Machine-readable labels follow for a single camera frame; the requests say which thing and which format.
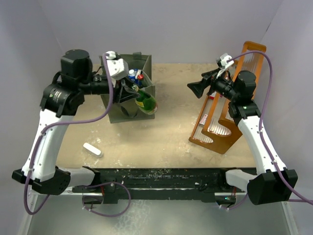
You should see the green canvas bag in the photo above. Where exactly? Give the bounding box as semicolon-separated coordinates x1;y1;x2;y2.
100;52;155;123

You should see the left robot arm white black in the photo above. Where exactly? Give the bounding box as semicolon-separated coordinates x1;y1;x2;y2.
12;49;129;195

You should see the blue juice carton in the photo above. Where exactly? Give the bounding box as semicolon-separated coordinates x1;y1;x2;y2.
128;69;143;85

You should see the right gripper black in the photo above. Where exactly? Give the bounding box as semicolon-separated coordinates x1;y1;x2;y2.
188;67;239;101

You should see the cola glass bottle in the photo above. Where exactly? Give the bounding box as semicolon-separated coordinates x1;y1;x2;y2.
137;74;149;89

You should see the orange wooden rack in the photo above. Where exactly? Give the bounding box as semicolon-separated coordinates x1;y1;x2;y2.
189;54;264;154

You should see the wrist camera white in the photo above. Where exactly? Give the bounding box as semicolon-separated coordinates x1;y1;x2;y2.
105;51;129;80
216;53;234;78

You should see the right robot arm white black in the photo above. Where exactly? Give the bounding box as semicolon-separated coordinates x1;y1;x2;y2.
187;69;298;205

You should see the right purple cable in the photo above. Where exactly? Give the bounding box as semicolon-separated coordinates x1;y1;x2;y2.
220;50;313;211

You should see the white red label card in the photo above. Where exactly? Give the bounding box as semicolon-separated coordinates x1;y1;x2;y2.
199;114;208;125

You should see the green glass bottle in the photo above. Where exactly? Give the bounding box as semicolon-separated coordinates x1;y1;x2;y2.
132;84;158;115

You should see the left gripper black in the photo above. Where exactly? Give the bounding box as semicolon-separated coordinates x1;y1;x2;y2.
77;73;141;104

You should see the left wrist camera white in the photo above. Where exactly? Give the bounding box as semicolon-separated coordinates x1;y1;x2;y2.
105;51;129;80

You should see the white flat bar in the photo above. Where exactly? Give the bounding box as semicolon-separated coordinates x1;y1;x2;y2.
83;142;103;158

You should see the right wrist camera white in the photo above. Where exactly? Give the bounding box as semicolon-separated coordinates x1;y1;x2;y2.
216;53;234;78

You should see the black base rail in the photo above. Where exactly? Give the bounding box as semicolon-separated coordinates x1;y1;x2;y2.
72;168;242;206

